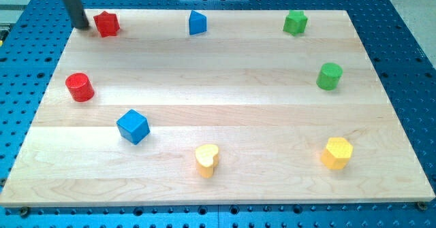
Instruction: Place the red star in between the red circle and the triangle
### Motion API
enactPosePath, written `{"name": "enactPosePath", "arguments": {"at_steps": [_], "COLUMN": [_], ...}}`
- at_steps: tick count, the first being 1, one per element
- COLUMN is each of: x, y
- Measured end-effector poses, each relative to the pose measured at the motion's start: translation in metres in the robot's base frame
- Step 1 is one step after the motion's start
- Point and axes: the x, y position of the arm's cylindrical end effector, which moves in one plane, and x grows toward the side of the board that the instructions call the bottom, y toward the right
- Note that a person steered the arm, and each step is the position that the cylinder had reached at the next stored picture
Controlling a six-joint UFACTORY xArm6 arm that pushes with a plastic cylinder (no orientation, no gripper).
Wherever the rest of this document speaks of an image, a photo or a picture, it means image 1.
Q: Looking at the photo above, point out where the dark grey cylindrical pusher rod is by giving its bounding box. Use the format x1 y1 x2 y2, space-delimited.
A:
62 0 89 30

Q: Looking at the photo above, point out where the red star block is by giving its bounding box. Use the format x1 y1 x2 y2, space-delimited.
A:
93 11 120 37

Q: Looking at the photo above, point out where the blue triangle block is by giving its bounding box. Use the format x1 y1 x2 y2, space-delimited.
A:
188 10 207 35

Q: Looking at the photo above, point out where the green star block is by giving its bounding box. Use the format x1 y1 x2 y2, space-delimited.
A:
283 10 308 36

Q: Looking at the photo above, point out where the blue perforated metal table plate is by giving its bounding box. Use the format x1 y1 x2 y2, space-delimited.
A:
1 0 435 227

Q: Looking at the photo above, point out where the red cylinder block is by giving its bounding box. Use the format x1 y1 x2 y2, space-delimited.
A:
65 73 95 102

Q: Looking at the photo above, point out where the light wooden board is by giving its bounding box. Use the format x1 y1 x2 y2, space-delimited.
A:
1 10 435 207

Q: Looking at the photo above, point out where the blue cube block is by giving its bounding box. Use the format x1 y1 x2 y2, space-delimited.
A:
116 109 150 145

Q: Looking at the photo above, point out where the yellow heart block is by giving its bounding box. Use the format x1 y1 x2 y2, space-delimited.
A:
195 144 219 178

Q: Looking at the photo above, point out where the green cylinder block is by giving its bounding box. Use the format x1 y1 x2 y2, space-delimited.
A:
316 63 343 91

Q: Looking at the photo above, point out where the yellow hexagon block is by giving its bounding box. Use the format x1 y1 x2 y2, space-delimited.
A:
320 137 354 170

